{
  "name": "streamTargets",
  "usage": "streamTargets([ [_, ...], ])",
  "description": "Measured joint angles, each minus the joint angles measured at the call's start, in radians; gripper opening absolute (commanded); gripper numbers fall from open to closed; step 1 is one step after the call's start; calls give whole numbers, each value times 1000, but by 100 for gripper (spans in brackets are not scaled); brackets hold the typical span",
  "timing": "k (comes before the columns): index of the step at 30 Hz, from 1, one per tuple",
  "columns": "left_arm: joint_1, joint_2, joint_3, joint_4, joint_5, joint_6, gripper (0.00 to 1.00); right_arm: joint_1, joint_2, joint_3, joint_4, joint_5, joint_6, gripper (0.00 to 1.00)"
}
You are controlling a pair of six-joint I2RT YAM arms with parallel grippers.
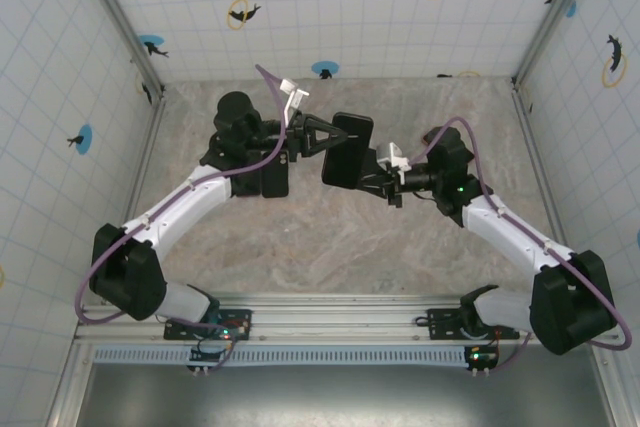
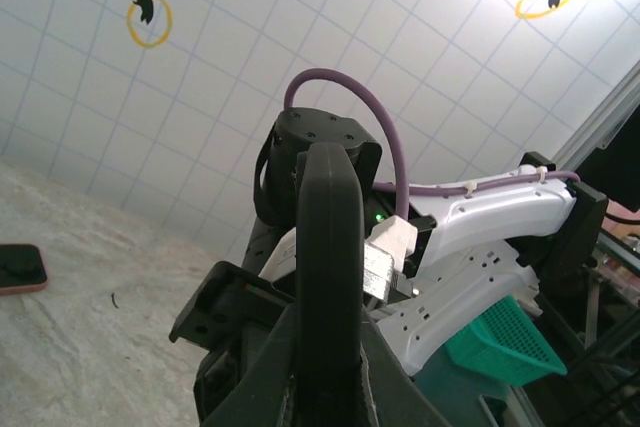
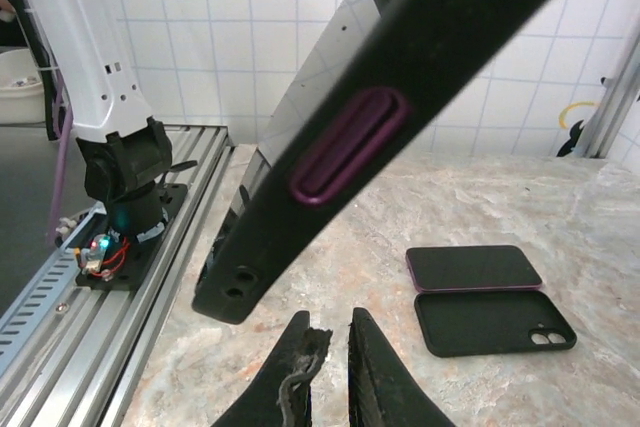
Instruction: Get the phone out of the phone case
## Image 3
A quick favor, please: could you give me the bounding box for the grey metal sheet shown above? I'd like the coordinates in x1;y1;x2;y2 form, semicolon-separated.
0;121;109;318

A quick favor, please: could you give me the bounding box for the white slotted cable duct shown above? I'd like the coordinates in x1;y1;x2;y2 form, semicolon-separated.
0;246;96;348

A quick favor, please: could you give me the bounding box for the small LED controller board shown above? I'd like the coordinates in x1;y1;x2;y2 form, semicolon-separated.
74;234;132;282

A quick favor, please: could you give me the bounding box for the aluminium corner post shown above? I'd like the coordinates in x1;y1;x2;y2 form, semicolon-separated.
574;29;640;159

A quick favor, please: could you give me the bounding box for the aluminium mounting rail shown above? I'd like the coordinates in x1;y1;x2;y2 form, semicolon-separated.
0;124;236;427

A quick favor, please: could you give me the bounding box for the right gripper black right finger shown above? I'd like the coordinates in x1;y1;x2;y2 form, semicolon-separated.
346;306;456;427

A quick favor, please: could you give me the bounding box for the dolphin sticker with yellow ring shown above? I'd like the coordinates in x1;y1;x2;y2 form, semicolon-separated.
556;100;601;158

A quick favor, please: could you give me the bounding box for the purple-edged black smartphone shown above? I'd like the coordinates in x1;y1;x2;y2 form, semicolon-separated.
404;244;544;294

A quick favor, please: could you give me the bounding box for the black phone case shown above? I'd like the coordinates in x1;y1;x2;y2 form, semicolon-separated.
413;289;578;359
192;0;601;327

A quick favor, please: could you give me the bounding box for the white plastic bowl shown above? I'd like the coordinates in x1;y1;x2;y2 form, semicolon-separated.
0;49;47;124

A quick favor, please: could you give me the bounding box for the left arm's black base plate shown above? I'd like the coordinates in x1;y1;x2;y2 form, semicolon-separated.
74;182;190;292

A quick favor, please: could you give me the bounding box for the left arm's purple cable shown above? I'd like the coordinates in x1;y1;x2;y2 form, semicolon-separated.
45;66;76;246

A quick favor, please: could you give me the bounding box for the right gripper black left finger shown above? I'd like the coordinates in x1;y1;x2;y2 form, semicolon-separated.
212;310;335;427

